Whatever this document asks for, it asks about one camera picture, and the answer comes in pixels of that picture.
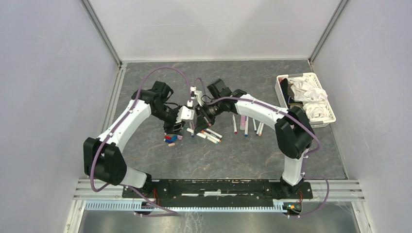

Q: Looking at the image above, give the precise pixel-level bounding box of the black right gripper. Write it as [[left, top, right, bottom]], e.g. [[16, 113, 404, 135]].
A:
[[194, 98, 224, 133]]

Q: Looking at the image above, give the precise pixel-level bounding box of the white marker green cap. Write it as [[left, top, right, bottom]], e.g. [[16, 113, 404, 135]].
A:
[[186, 128, 206, 139]]

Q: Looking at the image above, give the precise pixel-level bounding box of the white marker dark green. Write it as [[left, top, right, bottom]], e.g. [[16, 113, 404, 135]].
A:
[[252, 119, 257, 133]]

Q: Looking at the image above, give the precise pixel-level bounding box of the white acrylic marker peach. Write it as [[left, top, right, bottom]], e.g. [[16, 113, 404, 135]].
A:
[[259, 123, 264, 136]]

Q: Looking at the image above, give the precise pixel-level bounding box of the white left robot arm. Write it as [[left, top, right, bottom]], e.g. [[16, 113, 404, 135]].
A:
[[83, 81, 184, 198]]

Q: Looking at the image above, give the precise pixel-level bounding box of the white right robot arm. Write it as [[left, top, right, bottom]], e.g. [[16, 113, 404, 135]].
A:
[[195, 79, 316, 198]]

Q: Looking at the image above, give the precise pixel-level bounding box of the white marker orange tip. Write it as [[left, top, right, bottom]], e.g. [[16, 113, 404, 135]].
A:
[[201, 131, 221, 144]]

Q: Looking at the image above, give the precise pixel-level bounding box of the white marker teal cap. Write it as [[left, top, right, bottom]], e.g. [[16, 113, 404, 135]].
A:
[[205, 129, 223, 139]]

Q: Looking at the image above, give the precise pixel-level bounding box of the white marker red tip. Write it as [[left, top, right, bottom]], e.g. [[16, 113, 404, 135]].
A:
[[232, 114, 238, 134]]

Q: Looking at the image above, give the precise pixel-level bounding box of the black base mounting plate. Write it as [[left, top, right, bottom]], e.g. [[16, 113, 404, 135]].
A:
[[138, 179, 313, 208]]

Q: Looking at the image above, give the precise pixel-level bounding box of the black printed t-shirt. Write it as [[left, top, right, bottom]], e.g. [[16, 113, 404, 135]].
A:
[[280, 78, 303, 109]]

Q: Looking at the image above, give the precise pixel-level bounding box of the white crumpled cloth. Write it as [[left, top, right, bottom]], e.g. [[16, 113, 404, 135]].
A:
[[287, 75, 329, 120]]

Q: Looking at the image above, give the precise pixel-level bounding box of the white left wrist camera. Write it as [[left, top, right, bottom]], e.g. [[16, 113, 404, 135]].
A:
[[176, 100, 195, 123]]

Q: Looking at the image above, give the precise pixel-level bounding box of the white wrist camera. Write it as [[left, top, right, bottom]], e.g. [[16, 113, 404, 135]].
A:
[[176, 100, 195, 123], [190, 86, 204, 106]]

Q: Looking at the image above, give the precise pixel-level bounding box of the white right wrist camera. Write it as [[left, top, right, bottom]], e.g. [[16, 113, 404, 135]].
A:
[[190, 86, 204, 106]]

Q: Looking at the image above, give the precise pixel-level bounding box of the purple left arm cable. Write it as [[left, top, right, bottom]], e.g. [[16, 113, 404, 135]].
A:
[[89, 67, 193, 216]]

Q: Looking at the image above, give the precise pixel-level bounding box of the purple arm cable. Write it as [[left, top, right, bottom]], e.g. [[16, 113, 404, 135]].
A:
[[193, 77, 330, 218], [89, 67, 193, 216]]

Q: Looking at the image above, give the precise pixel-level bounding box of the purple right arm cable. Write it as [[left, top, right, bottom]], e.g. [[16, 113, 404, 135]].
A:
[[193, 77, 330, 218]]

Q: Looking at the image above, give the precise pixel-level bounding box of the grey slotted cable duct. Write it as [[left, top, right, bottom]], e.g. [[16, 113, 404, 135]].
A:
[[84, 200, 286, 213]]

